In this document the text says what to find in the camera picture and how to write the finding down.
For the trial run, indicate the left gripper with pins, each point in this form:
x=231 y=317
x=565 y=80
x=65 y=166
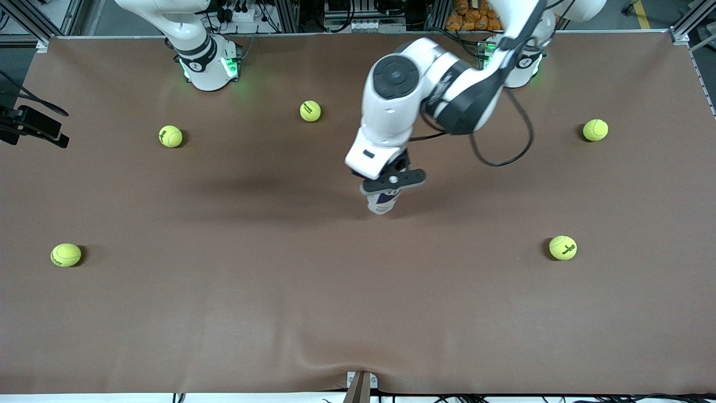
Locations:
x=399 y=163

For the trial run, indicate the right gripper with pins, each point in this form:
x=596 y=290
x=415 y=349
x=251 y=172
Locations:
x=25 y=122

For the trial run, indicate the white blue tennis can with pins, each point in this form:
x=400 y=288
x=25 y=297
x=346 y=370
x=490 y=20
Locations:
x=381 y=204

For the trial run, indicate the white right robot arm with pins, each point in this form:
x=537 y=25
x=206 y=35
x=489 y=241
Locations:
x=204 y=67

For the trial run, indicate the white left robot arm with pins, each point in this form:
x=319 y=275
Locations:
x=391 y=106

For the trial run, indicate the yellow tennis ball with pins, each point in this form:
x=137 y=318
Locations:
x=170 y=136
x=310 y=111
x=563 y=247
x=66 y=254
x=595 y=130

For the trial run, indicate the white connector row device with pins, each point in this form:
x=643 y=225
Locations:
x=363 y=26

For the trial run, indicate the brown table mat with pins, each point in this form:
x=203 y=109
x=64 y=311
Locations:
x=358 y=302

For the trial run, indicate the orange snack bag pile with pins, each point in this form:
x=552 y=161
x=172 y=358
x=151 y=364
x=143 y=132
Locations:
x=470 y=17

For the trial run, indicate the white power strip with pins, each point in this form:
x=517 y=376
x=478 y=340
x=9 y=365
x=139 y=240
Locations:
x=246 y=15

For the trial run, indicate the grey metal table clamp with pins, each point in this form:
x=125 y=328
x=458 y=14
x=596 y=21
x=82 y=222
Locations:
x=358 y=392

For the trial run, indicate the aluminium frame profile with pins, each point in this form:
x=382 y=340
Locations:
x=685 y=25
x=33 y=25

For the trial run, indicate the aluminium frame post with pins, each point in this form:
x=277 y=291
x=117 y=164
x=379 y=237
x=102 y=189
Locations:
x=437 y=14
x=288 y=14

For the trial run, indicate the aluminium table edge rail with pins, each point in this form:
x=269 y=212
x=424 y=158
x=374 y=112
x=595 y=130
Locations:
x=699 y=64

